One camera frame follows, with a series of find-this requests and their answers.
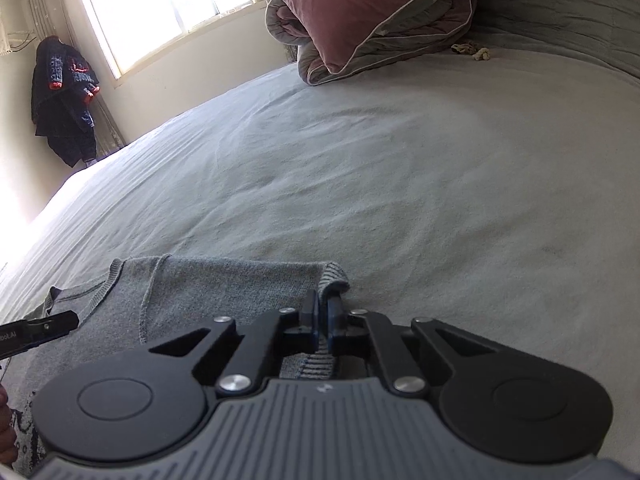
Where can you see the dark hanging clothes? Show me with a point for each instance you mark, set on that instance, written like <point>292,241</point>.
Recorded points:
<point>62,100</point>

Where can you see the bed with grey sheet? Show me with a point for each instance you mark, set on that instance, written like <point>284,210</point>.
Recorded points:
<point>375,170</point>

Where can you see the grey quilted headboard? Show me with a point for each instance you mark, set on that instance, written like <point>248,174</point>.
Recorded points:
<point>560,5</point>

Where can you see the window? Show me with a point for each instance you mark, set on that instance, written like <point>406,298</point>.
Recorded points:
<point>160,5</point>

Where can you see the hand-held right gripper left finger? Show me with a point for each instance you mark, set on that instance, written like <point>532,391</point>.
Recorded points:
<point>310,322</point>

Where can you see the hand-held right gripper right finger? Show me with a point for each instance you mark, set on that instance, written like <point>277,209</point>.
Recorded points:
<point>334,320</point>

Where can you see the large pink velvet pillow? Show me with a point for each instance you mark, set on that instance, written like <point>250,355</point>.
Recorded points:
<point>360,5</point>

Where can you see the small knotted beige cloth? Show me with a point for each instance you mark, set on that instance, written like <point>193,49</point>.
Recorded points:
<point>472,51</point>

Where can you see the grey knit sweater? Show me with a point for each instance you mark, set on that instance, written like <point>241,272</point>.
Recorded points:
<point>200,290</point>

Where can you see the person's left hand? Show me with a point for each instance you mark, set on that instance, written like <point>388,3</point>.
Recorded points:
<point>6,425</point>

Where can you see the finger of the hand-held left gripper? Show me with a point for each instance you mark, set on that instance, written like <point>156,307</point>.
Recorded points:
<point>52,324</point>

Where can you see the folded grey pink quilt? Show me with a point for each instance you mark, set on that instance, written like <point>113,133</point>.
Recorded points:
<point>400,35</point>

